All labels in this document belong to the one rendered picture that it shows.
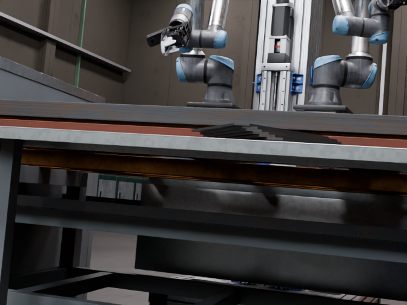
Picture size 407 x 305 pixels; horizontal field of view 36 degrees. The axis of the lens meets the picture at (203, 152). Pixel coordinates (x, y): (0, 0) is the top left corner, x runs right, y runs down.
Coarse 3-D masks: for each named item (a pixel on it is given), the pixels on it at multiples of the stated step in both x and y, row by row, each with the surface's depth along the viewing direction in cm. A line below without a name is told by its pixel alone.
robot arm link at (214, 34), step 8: (216, 0) 276; (224, 0) 277; (216, 8) 273; (224, 8) 274; (216, 16) 270; (224, 16) 273; (208, 24) 269; (216, 24) 267; (224, 24) 271; (200, 32) 265; (208, 32) 265; (216, 32) 264; (224, 32) 264; (200, 40) 265; (208, 40) 264; (216, 40) 264; (224, 40) 264; (216, 48) 268
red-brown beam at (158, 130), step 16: (48, 128) 187; (64, 128) 186; (80, 128) 185; (96, 128) 183; (112, 128) 182; (128, 128) 180; (144, 128) 179; (160, 128) 178; (176, 128) 176; (192, 128) 178; (352, 144) 163; (368, 144) 162; (384, 144) 160; (400, 144) 159
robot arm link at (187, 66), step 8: (192, 0) 289; (200, 0) 290; (192, 8) 289; (200, 8) 290; (200, 16) 291; (192, 24) 290; (200, 24) 292; (200, 48) 294; (184, 56) 292; (192, 56) 291; (200, 56) 292; (176, 64) 293; (184, 64) 292; (192, 64) 291; (200, 64) 291; (184, 72) 292; (192, 72) 292; (200, 72) 291; (184, 80) 295; (192, 80) 294; (200, 80) 294
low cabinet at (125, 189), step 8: (104, 176) 1090; (112, 176) 1115; (104, 184) 1090; (112, 184) 1115; (120, 184) 1140; (128, 184) 1169; (136, 184) 1197; (104, 192) 1092; (112, 192) 1116; (120, 192) 1139; (128, 192) 1171; (136, 192) 1199
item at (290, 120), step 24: (120, 120) 181; (144, 120) 179; (168, 120) 177; (192, 120) 175; (216, 120) 173; (240, 120) 171; (264, 120) 170; (288, 120) 168; (312, 120) 166; (336, 120) 164; (360, 120) 163; (384, 120) 161
